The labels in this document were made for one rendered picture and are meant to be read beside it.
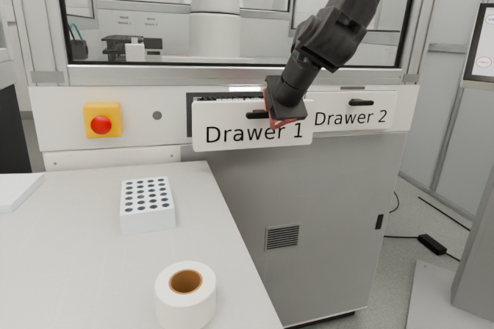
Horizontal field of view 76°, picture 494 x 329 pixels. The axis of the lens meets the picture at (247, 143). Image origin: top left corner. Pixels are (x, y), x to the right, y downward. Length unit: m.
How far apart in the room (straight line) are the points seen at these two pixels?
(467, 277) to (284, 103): 1.19
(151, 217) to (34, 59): 0.43
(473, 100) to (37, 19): 2.26
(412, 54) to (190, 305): 0.89
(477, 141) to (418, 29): 1.46
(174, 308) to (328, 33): 0.41
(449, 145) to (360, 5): 2.08
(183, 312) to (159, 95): 0.51
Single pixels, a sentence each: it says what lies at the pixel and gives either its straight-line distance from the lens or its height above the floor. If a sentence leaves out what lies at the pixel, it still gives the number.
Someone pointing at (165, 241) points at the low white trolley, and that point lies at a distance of 0.53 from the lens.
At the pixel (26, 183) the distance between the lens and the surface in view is 0.75.
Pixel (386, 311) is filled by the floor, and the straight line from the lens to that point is 1.59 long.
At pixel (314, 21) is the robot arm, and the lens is 0.51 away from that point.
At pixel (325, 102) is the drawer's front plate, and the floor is 0.90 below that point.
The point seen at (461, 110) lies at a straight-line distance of 2.48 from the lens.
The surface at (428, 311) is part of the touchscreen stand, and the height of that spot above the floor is 0.04.
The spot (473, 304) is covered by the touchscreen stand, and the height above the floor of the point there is 0.09.
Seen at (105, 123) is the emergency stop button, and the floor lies 0.88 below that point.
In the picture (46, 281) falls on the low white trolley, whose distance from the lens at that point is 0.51.
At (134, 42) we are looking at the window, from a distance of 0.77.
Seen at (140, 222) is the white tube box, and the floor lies 0.78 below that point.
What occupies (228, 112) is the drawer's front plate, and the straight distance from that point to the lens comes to 0.69.
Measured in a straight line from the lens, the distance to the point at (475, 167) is 2.43.
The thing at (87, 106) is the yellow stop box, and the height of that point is 0.91.
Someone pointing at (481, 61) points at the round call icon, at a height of 1.02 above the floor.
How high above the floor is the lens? 1.08
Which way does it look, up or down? 20 degrees down
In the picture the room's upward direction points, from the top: 3 degrees clockwise
